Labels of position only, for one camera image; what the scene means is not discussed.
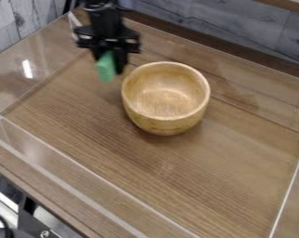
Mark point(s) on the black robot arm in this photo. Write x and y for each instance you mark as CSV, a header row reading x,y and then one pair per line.
x,y
108,3

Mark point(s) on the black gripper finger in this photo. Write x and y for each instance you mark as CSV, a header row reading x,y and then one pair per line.
x,y
121,60
97,51

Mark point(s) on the green rectangular stick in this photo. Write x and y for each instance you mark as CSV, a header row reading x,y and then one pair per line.
x,y
105,67

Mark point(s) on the round wooden bowl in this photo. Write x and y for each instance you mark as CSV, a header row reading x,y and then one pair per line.
x,y
165,95

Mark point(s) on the clear acrylic corner bracket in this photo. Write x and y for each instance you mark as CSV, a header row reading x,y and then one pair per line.
x,y
73,24

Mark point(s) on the black table leg bracket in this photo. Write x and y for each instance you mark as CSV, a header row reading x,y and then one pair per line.
x,y
28,223

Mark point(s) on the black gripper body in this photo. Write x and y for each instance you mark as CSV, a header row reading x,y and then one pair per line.
x,y
106,32

